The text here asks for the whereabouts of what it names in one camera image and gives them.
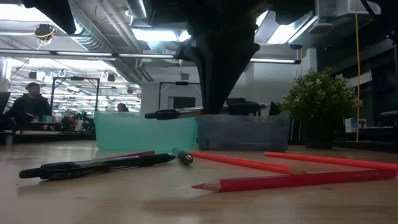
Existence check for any yellow extension cable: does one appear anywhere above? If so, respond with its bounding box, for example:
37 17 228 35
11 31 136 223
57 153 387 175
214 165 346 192
354 0 362 142

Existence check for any white box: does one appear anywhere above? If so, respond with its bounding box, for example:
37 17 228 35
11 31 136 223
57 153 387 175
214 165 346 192
344 117 359 134

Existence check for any black clear retractable pen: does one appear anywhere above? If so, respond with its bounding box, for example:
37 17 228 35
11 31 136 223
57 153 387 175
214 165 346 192
18 152 177 181
144 103 269 121

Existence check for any dark monitor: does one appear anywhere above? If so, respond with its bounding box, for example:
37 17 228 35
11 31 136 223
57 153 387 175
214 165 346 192
0 91 11 116

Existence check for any teal translucent plastic bin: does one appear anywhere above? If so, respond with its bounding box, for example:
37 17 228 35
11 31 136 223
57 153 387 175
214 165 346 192
94 111 198 153

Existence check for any grey translucent plastic bin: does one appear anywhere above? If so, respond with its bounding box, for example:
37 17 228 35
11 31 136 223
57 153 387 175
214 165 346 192
195 110 292 152

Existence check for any black gantry frame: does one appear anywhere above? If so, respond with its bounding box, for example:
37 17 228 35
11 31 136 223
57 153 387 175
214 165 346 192
49 76 101 116
158 81 203 113

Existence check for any green capped pen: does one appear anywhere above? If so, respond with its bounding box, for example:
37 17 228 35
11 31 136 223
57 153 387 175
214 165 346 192
172 147 194 165

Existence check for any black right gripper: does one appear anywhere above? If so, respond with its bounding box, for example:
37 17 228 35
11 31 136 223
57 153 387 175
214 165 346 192
175 0 269 114

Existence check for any ceiling cable reel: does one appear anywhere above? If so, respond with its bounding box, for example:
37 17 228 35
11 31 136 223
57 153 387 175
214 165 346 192
33 23 57 42

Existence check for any green potted plant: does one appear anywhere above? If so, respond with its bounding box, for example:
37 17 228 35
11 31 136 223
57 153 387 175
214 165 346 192
279 67 363 149

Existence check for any LED light bar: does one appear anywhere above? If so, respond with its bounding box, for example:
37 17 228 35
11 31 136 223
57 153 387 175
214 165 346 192
0 48 302 65

